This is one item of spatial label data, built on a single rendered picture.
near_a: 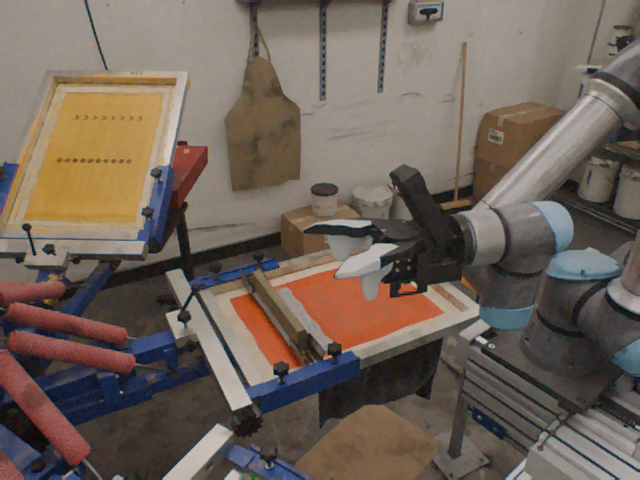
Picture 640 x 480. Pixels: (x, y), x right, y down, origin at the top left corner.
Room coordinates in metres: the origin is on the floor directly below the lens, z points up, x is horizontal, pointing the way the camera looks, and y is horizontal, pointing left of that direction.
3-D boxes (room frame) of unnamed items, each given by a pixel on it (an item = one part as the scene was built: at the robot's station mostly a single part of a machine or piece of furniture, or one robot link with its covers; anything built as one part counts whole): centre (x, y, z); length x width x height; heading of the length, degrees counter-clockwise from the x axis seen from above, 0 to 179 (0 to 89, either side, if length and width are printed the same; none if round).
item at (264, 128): (3.36, 0.39, 1.06); 0.53 x 0.07 x 1.05; 118
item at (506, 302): (0.64, -0.27, 1.56); 0.11 x 0.08 x 0.11; 16
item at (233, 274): (1.51, 0.30, 0.98); 0.30 x 0.05 x 0.07; 118
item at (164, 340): (1.11, 0.45, 1.02); 0.17 x 0.06 x 0.05; 118
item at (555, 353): (0.82, -0.50, 1.31); 0.15 x 0.15 x 0.10
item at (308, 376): (1.02, 0.04, 0.98); 0.30 x 0.05 x 0.07; 118
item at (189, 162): (2.30, 0.84, 1.06); 0.61 x 0.46 x 0.12; 178
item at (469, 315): (1.38, -0.05, 0.97); 0.79 x 0.58 x 0.04; 118
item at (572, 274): (0.82, -0.50, 1.42); 0.13 x 0.12 x 0.14; 16
